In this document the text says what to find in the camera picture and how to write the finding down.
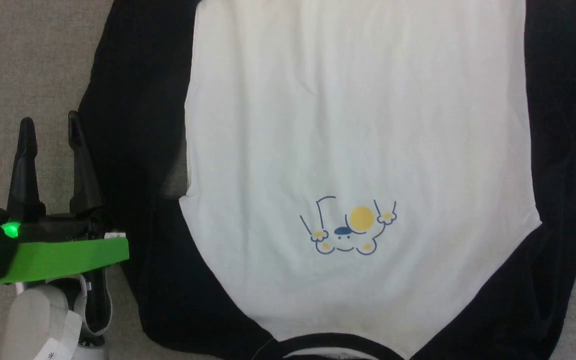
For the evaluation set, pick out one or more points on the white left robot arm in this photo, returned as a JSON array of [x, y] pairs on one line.
[[38, 320]]

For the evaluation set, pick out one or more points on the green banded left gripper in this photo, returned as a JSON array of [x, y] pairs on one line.
[[63, 257]]

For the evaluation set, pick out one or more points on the black and white raglan shirt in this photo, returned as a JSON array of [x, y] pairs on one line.
[[358, 125]]

